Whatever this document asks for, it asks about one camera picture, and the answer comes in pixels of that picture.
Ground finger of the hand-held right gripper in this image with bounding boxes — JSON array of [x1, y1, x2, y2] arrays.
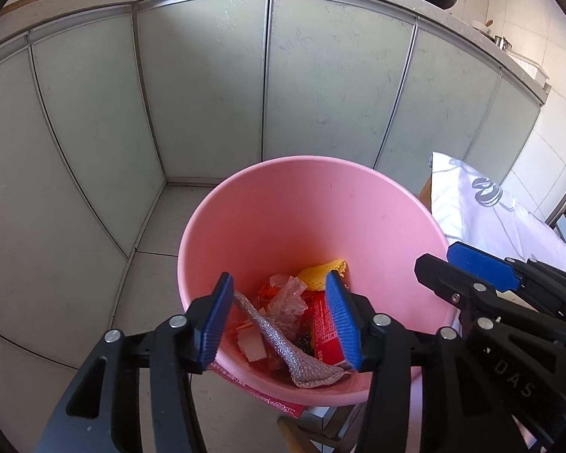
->
[[446, 242, 566, 312], [415, 254, 566, 346]]

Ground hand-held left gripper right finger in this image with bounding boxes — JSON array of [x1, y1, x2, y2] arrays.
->
[[325, 271, 543, 453]]

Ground yellow foam net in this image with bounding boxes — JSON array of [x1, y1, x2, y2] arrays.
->
[[296, 258, 349, 292]]

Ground floral white table cloth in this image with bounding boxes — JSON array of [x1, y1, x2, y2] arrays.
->
[[429, 152, 566, 274]]

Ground red plastic wrapper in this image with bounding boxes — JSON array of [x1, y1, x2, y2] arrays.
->
[[257, 274, 286, 310]]

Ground clear bubble wrap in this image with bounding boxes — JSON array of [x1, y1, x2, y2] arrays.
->
[[266, 276, 312, 336]]

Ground silver scouring cloth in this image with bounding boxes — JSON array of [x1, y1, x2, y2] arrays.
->
[[233, 290, 354, 389]]

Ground grey kitchen cabinet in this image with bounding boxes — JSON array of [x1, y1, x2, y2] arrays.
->
[[0, 0, 552, 354]]

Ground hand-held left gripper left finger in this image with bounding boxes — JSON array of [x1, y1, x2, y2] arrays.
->
[[35, 272, 235, 453]]

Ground pink plastic bucket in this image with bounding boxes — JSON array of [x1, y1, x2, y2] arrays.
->
[[178, 155, 463, 407]]

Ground red cardboard box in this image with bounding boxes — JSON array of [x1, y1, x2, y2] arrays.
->
[[308, 291, 347, 364]]

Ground white rectangular container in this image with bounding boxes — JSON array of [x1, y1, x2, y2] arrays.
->
[[509, 52, 550, 88]]

